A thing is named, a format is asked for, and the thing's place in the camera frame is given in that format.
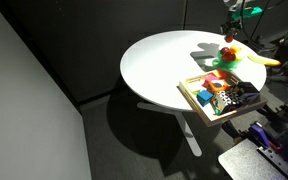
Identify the dark purple plum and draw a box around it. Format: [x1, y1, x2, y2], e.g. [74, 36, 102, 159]
[219, 46, 230, 56]

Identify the small red fruit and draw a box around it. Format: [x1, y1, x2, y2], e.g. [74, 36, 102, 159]
[224, 34, 235, 44]

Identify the lime green block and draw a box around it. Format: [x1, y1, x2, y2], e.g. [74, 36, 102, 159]
[188, 83, 202, 96]

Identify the blue cube block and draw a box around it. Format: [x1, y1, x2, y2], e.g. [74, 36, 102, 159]
[196, 89, 214, 108]

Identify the black perforated board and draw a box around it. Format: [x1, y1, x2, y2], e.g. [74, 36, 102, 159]
[257, 121, 288, 180]

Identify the black white checkered block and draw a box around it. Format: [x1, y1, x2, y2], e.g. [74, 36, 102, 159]
[213, 89, 247, 115]

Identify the orange block with hole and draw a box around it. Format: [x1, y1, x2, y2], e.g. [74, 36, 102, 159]
[207, 79, 231, 94]

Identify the red block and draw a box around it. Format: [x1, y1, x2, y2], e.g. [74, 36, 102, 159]
[212, 69, 232, 80]

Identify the large red tomato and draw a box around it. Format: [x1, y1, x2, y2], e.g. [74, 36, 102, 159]
[221, 50, 237, 62]

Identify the grey metal plate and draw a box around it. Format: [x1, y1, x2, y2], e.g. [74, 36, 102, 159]
[217, 138, 285, 180]

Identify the yellow lemon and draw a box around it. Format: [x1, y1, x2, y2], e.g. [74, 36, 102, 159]
[230, 45, 243, 54]

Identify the white table base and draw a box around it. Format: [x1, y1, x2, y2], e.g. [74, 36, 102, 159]
[136, 101, 204, 158]

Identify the green bowl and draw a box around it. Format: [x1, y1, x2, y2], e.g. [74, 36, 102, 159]
[211, 50, 244, 71]

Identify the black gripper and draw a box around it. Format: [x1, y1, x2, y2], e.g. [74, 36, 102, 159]
[220, 21, 242, 38]

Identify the wooden tray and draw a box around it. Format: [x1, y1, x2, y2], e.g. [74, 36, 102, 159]
[177, 69, 268, 128]

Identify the black cable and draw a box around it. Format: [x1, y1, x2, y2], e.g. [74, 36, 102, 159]
[238, 0, 288, 46]

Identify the dark rounded box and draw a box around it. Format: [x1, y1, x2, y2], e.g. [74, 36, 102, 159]
[236, 81, 261, 103]

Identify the pink block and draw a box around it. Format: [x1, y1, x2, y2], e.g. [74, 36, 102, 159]
[202, 74, 220, 89]

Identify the yellow banana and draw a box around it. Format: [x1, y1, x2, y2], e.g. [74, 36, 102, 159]
[247, 54, 282, 67]

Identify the purple clamp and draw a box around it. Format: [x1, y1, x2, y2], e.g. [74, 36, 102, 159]
[248, 122, 272, 148]

